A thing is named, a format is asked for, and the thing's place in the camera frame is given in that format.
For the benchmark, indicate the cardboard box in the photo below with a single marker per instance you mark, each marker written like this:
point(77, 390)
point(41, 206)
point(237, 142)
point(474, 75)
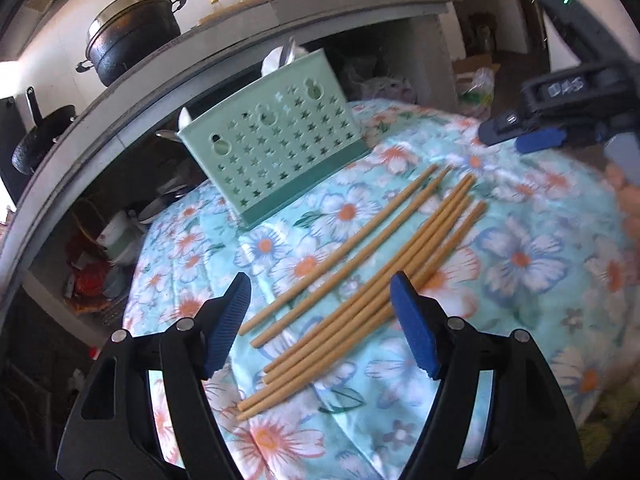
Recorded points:
point(467, 66)

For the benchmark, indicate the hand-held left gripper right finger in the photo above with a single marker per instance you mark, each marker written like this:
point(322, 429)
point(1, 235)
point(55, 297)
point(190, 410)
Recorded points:
point(417, 327)

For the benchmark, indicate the person's right hand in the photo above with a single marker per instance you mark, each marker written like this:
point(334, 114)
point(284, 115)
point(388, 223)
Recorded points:
point(631, 215)

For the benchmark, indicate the green plastic utensil holder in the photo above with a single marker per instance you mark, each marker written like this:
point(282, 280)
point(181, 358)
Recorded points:
point(310, 186)

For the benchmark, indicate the red snack packets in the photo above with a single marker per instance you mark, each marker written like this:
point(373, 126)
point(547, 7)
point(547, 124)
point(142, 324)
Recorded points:
point(87, 285)

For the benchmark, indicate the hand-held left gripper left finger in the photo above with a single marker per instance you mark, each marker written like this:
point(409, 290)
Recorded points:
point(225, 330)

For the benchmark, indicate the purple plastic bag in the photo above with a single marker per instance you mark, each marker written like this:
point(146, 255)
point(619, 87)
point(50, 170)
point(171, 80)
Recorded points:
point(387, 87)

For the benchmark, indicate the dark metal ladle spoon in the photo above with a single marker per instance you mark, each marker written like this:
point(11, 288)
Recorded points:
point(167, 135)

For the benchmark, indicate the stack of bowls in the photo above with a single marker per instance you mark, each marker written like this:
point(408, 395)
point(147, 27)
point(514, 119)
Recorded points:
point(120, 240)

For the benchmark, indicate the black cooking pot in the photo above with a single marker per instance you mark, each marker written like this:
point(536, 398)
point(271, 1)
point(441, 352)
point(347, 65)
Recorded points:
point(135, 45)

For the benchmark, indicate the floral quilted blanket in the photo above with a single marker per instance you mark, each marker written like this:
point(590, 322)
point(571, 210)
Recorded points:
point(500, 285)

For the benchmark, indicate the black frying pan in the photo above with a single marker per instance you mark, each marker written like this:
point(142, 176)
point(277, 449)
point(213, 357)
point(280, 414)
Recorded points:
point(35, 152)

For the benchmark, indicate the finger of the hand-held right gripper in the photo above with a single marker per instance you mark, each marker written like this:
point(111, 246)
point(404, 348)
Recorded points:
point(542, 140)
point(625, 157)

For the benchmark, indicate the white green plastic bag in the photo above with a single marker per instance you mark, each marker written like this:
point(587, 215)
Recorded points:
point(480, 90)

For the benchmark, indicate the white ceramic spoon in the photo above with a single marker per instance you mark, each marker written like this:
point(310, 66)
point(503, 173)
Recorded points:
point(186, 120)
point(272, 62)

